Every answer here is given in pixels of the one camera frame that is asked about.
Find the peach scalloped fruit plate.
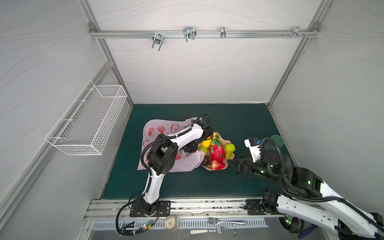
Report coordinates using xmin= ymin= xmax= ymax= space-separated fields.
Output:
xmin=198 ymin=132 xmax=236 ymax=171

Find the metal ring clamp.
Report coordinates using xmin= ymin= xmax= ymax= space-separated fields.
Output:
xmin=221 ymin=27 xmax=227 ymax=39

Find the green apple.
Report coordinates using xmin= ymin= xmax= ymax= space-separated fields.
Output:
xmin=198 ymin=147 xmax=208 ymax=156

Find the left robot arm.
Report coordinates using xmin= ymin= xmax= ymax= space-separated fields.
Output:
xmin=118 ymin=114 xmax=213 ymax=217

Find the blue plastic tool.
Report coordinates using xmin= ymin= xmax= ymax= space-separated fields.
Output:
xmin=298 ymin=225 xmax=318 ymax=240

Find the yellow lemon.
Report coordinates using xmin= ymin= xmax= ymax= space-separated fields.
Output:
xmin=201 ymin=136 xmax=212 ymax=149

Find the green pear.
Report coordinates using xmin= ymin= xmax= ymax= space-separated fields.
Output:
xmin=224 ymin=144 xmax=236 ymax=159

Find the green lidded glass jar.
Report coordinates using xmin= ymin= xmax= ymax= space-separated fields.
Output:
xmin=271 ymin=135 xmax=285 ymax=148

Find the pink strawberry plastic bag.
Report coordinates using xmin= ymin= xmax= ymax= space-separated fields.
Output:
xmin=137 ymin=117 xmax=207 ymax=173

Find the white handled fork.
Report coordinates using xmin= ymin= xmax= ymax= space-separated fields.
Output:
xmin=190 ymin=227 xmax=228 ymax=235

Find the metal hook clamp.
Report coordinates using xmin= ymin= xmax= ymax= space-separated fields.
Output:
xmin=183 ymin=27 xmax=197 ymax=42
xmin=152 ymin=33 xmax=164 ymax=51

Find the silver fork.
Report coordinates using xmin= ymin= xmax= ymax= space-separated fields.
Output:
xmin=207 ymin=218 xmax=247 ymax=225

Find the red dragon fruit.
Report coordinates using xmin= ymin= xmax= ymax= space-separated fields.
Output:
xmin=209 ymin=133 xmax=226 ymax=162

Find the metal bolt clamp right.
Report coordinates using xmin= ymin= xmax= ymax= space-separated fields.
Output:
xmin=282 ymin=26 xmax=309 ymax=39

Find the dark purple fruit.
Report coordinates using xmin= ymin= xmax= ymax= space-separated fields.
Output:
xmin=201 ymin=156 xmax=211 ymax=167

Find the red peach front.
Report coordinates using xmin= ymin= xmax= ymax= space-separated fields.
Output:
xmin=212 ymin=160 xmax=225 ymax=171

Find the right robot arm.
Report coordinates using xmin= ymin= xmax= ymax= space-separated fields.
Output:
xmin=234 ymin=137 xmax=384 ymax=240

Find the metal hook clamp middle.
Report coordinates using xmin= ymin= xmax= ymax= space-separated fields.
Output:
xmin=183 ymin=27 xmax=197 ymax=42

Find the white wire basket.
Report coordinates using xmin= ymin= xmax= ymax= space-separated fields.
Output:
xmin=45 ymin=80 xmax=128 ymax=156

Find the black round fan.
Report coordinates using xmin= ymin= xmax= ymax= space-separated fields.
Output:
xmin=279 ymin=216 xmax=305 ymax=234

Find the green table mat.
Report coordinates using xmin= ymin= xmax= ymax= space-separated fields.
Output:
xmin=103 ymin=104 xmax=280 ymax=199

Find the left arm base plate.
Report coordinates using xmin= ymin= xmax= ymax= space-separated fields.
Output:
xmin=130 ymin=200 xmax=171 ymax=218

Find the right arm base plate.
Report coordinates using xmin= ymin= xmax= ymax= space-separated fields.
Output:
xmin=243 ymin=199 xmax=271 ymax=216

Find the metal hook clamp left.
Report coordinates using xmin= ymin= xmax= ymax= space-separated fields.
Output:
xmin=152 ymin=33 xmax=164 ymax=51

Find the aluminium cross rail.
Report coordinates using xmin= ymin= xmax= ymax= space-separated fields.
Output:
xmin=90 ymin=29 xmax=321 ymax=39

